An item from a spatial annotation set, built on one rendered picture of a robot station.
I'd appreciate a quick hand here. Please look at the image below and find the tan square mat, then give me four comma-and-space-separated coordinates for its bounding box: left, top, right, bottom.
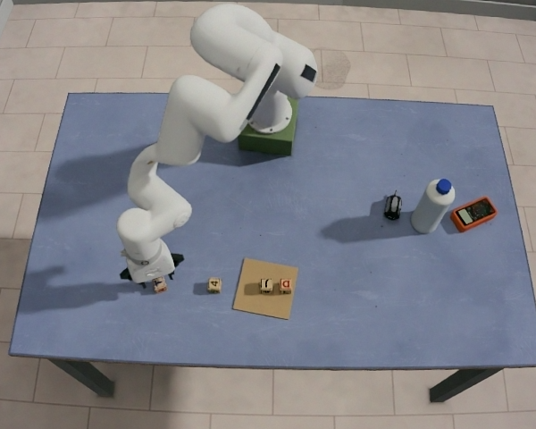
233, 258, 298, 320

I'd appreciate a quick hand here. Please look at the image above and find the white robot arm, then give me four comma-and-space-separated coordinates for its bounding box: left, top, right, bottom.
116, 4, 317, 265

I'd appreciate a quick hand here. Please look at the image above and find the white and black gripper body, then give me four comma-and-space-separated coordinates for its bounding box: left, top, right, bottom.
126, 239, 175, 283

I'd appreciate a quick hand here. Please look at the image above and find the white plastic bottle with blue cap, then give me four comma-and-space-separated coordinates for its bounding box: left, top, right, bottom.
411, 179, 455, 234

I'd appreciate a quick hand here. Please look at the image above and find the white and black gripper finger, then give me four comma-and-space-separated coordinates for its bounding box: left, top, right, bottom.
168, 253, 184, 280
120, 267, 147, 289

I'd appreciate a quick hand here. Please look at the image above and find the orange digital multimeter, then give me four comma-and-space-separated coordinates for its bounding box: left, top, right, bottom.
450, 197, 498, 232

